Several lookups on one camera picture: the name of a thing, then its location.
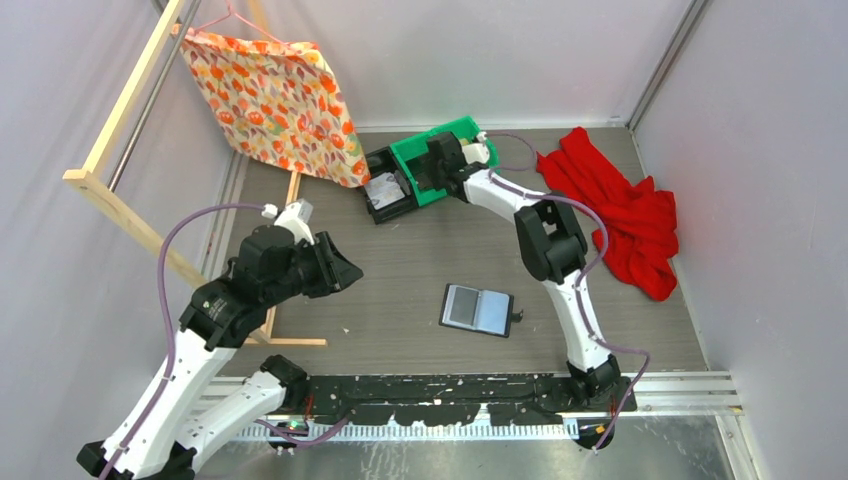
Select pink hanger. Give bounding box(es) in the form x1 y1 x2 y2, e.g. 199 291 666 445
191 0 284 43

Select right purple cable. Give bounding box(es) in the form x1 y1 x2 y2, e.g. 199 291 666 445
483 131 652 453

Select wooden rack frame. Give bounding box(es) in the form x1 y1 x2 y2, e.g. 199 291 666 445
71 1 300 351

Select green bin with yellow packets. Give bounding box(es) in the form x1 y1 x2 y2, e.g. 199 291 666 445
430 116 500 168

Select floral fabric bag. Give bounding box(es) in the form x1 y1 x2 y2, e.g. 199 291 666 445
180 29 371 188

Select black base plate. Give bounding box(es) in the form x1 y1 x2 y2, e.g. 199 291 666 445
273 373 631 427

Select black leather card holder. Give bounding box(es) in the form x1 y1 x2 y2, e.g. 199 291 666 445
438 283 524 338

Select green bin with dark item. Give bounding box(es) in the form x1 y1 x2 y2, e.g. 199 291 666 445
390 130 459 207

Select white cards in tray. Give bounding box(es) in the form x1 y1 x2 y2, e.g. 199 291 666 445
364 172 406 210

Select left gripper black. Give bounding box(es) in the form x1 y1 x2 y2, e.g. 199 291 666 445
266 230 364 305

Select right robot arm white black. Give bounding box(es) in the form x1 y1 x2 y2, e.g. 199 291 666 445
424 132 630 411

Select red cloth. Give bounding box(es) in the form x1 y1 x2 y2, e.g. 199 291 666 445
535 127 679 302

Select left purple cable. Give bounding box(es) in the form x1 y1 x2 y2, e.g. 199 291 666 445
95 202 352 480

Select black tray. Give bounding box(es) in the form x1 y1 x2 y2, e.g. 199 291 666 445
359 147 419 225

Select purple cable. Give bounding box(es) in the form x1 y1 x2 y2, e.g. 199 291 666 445
95 202 352 480
483 131 652 453

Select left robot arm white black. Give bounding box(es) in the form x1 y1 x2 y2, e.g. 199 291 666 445
77 225 364 479

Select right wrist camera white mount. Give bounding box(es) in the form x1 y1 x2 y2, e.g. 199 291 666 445
460 131 492 165

